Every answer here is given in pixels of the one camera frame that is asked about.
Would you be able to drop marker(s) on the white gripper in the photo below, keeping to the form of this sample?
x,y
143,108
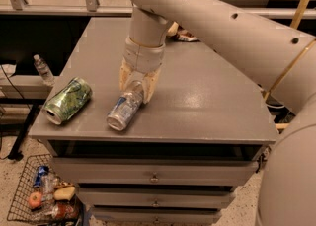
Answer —
x,y
144,57

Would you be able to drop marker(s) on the silver blue redbull can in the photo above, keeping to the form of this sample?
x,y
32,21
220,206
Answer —
x,y
126,106

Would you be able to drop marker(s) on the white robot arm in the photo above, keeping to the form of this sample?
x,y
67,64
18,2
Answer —
x,y
279,58

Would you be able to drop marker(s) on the green soda can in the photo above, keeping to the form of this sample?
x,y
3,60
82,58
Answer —
x,y
68,101

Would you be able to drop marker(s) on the blue can in basket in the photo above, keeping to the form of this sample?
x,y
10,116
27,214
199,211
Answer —
x,y
40,171

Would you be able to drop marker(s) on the brown yellow chip bag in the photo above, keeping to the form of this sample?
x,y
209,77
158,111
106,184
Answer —
x,y
176,32

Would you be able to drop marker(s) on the clear plastic water bottle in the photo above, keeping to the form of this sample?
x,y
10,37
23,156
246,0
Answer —
x,y
43,70

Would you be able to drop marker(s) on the grey drawer cabinet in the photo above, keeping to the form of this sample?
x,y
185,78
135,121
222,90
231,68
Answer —
x,y
202,110

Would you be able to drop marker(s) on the top drawer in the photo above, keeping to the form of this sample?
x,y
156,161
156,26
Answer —
x,y
154,172

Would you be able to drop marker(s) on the drawer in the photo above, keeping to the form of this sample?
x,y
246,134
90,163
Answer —
x,y
156,198
154,172
155,215

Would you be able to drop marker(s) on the middle drawer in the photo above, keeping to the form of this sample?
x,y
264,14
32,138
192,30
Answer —
x,y
156,198

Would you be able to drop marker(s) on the clear bottle in basket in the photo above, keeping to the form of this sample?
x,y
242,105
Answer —
x,y
47,188

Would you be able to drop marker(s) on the yellow sponge in basket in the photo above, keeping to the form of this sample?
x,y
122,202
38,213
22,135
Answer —
x,y
64,193

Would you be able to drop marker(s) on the bottom drawer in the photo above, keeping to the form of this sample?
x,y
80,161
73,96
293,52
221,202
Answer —
x,y
155,215

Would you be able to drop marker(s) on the red snack bag in basket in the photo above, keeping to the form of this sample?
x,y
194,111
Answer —
x,y
65,211

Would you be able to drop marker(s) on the red apple in basket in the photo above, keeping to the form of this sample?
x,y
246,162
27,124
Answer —
x,y
34,200

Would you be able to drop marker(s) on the black wire basket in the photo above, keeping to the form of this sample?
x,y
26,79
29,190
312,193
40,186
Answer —
x,y
20,211

